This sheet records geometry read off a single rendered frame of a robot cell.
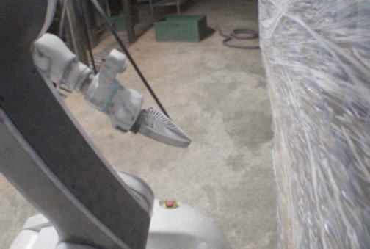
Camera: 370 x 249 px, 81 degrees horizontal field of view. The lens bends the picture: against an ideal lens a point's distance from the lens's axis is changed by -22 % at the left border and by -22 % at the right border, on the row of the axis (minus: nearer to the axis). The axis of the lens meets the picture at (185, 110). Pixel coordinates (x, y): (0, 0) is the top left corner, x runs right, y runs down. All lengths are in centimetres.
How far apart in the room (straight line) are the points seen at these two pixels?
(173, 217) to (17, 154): 51
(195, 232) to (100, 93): 41
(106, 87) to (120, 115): 6
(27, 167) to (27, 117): 6
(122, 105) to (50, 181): 25
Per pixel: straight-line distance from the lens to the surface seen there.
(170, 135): 57
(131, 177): 50
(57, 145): 36
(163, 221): 73
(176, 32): 342
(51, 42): 57
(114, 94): 54
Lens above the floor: 96
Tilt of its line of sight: 31 degrees down
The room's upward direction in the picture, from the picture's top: 7 degrees counter-clockwise
